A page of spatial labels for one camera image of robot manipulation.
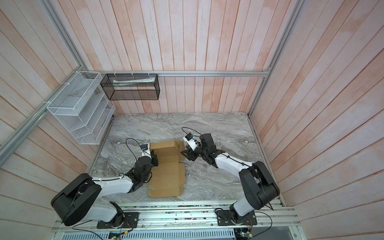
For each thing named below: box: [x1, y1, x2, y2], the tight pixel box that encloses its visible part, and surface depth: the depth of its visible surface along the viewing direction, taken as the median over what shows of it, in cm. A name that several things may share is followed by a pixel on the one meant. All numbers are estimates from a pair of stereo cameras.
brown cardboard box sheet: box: [147, 140, 186, 198], surface depth 86 cm
